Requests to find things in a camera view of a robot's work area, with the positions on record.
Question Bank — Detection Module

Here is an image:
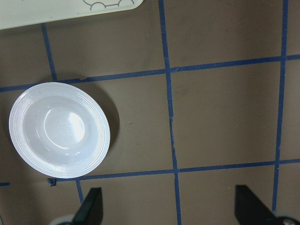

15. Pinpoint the cream bear tray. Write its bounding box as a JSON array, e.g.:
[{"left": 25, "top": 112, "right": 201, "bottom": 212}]
[{"left": 0, "top": 0, "right": 143, "bottom": 30}]

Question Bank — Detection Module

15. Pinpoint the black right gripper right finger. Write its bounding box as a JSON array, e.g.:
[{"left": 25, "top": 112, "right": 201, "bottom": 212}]
[{"left": 234, "top": 185, "right": 300, "bottom": 225}]

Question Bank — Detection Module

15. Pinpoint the white ridged plate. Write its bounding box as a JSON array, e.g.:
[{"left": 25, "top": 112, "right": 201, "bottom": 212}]
[{"left": 8, "top": 82, "right": 111, "bottom": 179}]

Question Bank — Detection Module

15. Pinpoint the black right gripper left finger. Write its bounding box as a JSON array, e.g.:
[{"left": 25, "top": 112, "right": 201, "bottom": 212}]
[{"left": 72, "top": 187, "right": 103, "bottom": 225}]

